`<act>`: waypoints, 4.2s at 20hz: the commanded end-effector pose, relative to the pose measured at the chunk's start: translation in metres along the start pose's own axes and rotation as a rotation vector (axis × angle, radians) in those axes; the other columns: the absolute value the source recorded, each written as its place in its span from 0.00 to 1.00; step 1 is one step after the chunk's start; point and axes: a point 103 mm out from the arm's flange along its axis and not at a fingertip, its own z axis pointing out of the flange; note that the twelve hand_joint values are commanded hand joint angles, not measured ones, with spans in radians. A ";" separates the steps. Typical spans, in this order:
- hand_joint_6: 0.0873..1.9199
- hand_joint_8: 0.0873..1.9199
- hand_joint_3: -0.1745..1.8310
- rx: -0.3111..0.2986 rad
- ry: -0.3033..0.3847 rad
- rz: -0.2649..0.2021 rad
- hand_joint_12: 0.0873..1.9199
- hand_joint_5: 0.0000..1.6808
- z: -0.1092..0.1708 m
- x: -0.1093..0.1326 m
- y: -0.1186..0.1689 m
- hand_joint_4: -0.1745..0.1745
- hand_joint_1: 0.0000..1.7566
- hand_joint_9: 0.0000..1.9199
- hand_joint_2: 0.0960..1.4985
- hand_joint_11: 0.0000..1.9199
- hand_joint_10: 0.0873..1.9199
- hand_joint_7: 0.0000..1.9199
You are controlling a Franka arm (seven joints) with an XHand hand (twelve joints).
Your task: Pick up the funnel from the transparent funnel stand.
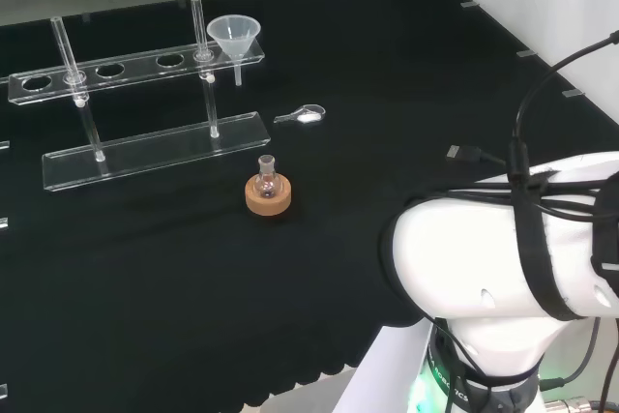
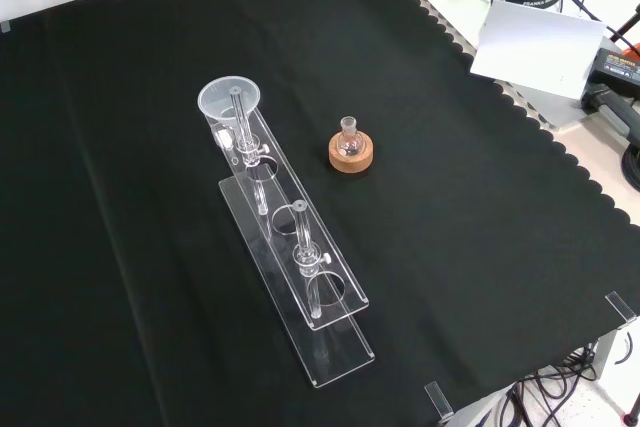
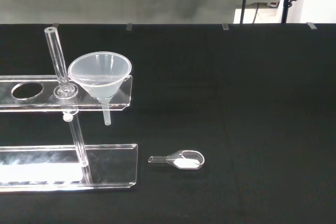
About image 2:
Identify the translucent plastic funnel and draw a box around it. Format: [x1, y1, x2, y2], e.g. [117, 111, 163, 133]
[197, 75, 262, 149]

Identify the clear acrylic funnel stand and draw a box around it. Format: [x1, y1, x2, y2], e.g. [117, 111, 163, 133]
[202, 96, 377, 390]

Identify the small glass round-bottom flask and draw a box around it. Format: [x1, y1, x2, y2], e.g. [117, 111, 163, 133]
[335, 115, 363, 158]

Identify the black cloth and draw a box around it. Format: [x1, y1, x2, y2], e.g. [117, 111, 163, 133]
[0, 0, 640, 427]

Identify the clear cloth clamp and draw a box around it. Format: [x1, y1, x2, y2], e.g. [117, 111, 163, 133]
[604, 291, 639, 332]
[423, 381, 455, 422]

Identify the pale board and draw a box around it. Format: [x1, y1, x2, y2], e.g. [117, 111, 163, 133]
[469, 0, 606, 100]

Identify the black power supply box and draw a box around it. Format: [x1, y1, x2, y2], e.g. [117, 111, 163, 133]
[582, 46, 640, 101]

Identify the black tripod leg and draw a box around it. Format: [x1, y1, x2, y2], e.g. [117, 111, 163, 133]
[606, 0, 640, 44]

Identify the cork ring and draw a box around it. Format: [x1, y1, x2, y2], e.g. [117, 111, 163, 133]
[328, 130, 375, 175]

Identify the black cable bundle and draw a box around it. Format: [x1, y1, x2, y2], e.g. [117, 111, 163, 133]
[492, 341, 609, 427]

